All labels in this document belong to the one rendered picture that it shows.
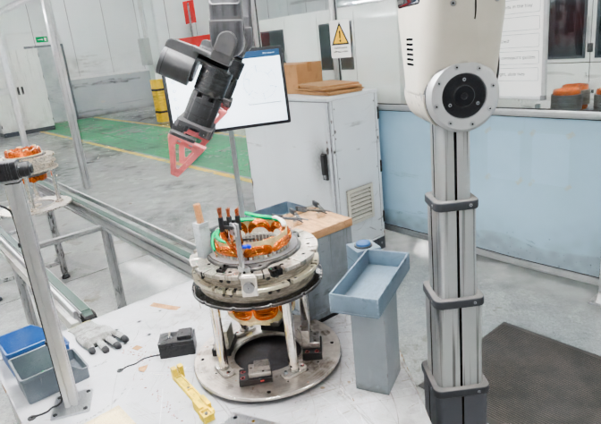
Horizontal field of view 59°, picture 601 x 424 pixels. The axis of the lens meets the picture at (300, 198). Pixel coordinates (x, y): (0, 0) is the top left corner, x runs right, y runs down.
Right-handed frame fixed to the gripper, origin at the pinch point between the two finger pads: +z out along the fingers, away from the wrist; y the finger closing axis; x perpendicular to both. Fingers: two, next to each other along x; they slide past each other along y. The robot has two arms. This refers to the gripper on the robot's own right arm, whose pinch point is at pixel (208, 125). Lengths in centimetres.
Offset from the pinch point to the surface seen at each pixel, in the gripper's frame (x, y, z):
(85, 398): -2, 34, 69
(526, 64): 140, -144, -73
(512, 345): 174, -78, 58
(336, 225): 44.1, 5.5, 11.6
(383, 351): 56, 46, 24
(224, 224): 12.5, 37.3, 12.2
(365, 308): 45, 52, 13
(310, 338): 45, 27, 36
